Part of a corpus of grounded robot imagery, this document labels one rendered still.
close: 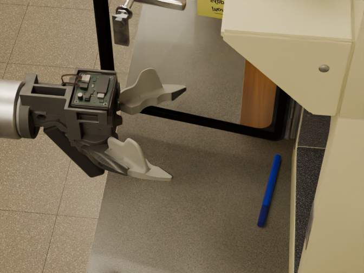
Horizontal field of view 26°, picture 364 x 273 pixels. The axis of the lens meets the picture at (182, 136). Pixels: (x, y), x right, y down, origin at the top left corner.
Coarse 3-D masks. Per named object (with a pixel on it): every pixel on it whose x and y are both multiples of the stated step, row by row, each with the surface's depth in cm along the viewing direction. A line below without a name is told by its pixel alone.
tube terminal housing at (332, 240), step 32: (352, 64) 69; (352, 96) 72; (352, 128) 76; (352, 160) 79; (320, 192) 84; (352, 192) 83; (320, 224) 89; (352, 224) 88; (320, 256) 94; (352, 256) 93
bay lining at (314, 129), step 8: (304, 112) 117; (304, 120) 118; (312, 120) 118; (320, 120) 118; (328, 120) 118; (304, 128) 120; (312, 128) 120; (320, 128) 119; (328, 128) 119; (304, 136) 121; (312, 136) 121; (320, 136) 121; (304, 144) 123; (312, 144) 122; (320, 144) 122
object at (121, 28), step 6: (120, 12) 114; (126, 12) 114; (114, 18) 114; (120, 18) 113; (126, 18) 113; (114, 24) 114; (120, 24) 114; (126, 24) 114; (114, 30) 116; (120, 30) 115; (126, 30) 115; (114, 36) 117; (120, 36) 116; (126, 36) 116; (114, 42) 118; (120, 42) 117; (126, 42) 117
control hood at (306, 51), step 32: (224, 0) 71; (256, 0) 70; (288, 0) 70; (320, 0) 70; (352, 0) 71; (224, 32) 68; (256, 32) 68; (288, 32) 68; (320, 32) 68; (352, 32) 68; (256, 64) 70; (288, 64) 70; (320, 64) 70; (320, 96) 73
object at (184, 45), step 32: (128, 0) 112; (160, 0) 111; (192, 0) 109; (160, 32) 116; (192, 32) 114; (128, 64) 123; (160, 64) 121; (192, 64) 119; (224, 64) 117; (192, 96) 124; (224, 96) 122; (256, 96) 120
